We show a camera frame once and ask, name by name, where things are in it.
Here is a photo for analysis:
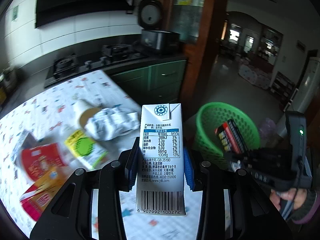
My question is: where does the white milk carton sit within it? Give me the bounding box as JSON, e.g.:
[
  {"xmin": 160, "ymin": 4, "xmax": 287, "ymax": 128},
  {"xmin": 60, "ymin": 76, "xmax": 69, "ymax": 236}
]
[{"xmin": 136, "ymin": 103, "xmax": 185, "ymax": 216}]

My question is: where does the red black battery pack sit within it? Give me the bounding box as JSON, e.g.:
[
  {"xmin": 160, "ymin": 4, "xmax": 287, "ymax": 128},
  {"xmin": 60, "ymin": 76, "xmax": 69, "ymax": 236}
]
[{"xmin": 214, "ymin": 119, "xmax": 248, "ymax": 154}]

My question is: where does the white paper cup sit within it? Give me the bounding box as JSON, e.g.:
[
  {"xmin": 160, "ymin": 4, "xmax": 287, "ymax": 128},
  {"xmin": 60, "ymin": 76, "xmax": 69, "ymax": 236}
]
[{"xmin": 73, "ymin": 99, "xmax": 101, "ymax": 129}]

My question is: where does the green kitchen cabinet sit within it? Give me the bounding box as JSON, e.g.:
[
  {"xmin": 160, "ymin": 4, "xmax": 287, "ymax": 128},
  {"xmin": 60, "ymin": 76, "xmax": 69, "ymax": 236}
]
[{"xmin": 104, "ymin": 59, "xmax": 187, "ymax": 105}]

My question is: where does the person's right hand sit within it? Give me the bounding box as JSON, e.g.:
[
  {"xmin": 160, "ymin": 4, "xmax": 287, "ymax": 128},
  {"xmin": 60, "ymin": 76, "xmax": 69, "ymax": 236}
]
[{"xmin": 270, "ymin": 188, "xmax": 319, "ymax": 224}]

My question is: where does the yellow green drink carton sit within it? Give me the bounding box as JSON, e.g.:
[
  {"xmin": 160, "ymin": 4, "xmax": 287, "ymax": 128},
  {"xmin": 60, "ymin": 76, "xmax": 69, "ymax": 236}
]
[{"xmin": 64, "ymin": 129, "xmax": 108, "ymax": 170}]

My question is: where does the pink plastic bag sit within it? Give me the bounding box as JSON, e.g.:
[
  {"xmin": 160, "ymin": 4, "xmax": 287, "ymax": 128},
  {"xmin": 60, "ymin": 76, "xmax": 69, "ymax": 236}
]
[{"xmin": 258, "ymin": 118, "xmax": 276, "ymax": 140}]

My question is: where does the crumpled white wrapper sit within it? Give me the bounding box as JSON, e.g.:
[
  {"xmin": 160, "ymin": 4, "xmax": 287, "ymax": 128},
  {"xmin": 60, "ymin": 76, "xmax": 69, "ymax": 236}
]
[{"xmin": 85, "ymin": 105, "xmax": 140, "ymax": 141}]

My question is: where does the green perforated waste basket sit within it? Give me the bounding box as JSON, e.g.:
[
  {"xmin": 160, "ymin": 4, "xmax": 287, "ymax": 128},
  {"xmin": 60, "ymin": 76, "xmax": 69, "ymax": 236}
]
[{"xmin": 194, "ymin": 102, "xmax": 260, "ymax": 170}]

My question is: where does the white refrigerator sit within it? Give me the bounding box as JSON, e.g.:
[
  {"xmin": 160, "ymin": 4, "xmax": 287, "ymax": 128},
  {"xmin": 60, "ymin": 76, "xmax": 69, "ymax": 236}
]
[{"xmin": 276, "ymin": 57, "xmax": 319, "ymax": 138}]

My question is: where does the red instant noodle cup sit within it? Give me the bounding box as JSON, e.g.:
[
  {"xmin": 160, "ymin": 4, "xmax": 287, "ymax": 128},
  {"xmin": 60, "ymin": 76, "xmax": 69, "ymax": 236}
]
[{"xmin": 17, "ymin": 142, "xmax": 67, "ymax": 181}]

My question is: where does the polka dot play tent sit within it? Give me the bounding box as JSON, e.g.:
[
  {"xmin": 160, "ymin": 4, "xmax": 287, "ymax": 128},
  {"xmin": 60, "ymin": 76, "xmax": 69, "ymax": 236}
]
[{"xmin": 238, "ymin": 64, "xmax": 272, "ymax": 90}]

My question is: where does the orange red snack box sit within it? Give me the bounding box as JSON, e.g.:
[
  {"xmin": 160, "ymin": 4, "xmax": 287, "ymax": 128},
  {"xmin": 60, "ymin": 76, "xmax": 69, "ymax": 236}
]
[{"xmin": 20, "ymin": 165, "xmax": 71, "ymax": 221}]

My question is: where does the black gas stove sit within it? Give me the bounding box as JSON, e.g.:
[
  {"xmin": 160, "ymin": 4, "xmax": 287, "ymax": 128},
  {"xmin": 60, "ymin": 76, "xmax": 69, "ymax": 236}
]
[{"xmin": 44, "ymin": 44, "xmax": 142, "ymax": 88}]

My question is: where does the wooden glass door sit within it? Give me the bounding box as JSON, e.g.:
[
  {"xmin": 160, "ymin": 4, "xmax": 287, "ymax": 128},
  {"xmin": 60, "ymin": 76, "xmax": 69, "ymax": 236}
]
[{"xmin": 160, "ymin": 0, "xmax": 228, "ymax": 105}]

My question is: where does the black rice cooker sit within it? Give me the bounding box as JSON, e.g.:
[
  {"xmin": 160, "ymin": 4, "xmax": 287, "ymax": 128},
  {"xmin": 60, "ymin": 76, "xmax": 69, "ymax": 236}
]
[{"xmin": 138, "ymin": 0, "xmax": 180, "ymax": 51}]

